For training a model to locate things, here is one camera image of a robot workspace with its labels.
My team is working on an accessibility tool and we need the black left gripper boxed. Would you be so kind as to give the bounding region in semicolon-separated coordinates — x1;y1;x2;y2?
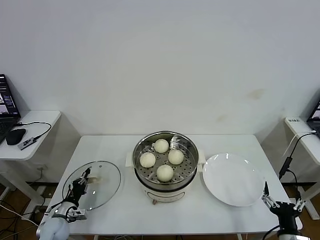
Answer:
65;167;93;204

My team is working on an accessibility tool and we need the white laptop cable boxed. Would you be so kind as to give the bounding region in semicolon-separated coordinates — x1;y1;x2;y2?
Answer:
282;129;316;157

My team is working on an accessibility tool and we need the white round plate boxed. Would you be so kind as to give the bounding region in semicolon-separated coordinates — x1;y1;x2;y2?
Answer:
201;152;265;207

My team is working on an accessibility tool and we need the white side table with label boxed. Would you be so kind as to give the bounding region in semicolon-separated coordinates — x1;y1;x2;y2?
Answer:
283;116;320;221

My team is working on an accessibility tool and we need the white steamed baozi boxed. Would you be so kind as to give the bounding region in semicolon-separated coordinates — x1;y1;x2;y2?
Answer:
139;152;157;168
153;138;170;154
156;164;175;183
167;149;185;165

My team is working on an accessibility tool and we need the round glass pot lid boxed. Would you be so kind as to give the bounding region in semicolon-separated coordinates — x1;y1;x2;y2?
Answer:
62;160;122;211

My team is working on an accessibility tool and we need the cream electric cooking pot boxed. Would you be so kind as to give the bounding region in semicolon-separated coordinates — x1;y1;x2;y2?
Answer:
127;161;205;206

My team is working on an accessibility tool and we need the black computer mouse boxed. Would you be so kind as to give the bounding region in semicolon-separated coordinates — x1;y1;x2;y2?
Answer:
5;128;27;146

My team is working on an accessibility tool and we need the black usb hub cable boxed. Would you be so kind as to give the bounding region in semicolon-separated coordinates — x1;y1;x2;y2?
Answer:
14;121;52;141

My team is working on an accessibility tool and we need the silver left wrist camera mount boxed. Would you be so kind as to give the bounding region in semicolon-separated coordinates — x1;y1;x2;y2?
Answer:
66;207;88;222

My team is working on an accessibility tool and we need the white side table with mouse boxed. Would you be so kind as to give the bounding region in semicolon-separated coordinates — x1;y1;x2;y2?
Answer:
0;110;62;208

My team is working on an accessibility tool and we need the stainless steel steamer basket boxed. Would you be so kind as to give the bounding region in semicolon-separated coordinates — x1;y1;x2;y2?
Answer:
124;130;206;188

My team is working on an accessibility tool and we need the white wall socket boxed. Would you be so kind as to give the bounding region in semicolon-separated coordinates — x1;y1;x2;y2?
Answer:
34;163;49;174

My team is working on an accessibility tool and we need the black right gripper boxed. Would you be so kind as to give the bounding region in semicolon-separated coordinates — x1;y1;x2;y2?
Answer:
261;181;308;226

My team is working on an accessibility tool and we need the black laptop with mouse beside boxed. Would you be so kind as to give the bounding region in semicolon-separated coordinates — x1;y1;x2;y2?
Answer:
0;73;22;145

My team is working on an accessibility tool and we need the grey usb hub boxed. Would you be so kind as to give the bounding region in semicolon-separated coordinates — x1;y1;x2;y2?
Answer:
19;136;38;152

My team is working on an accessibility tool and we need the black cable with adapter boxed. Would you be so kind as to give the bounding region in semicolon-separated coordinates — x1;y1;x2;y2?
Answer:
278;131;316;213

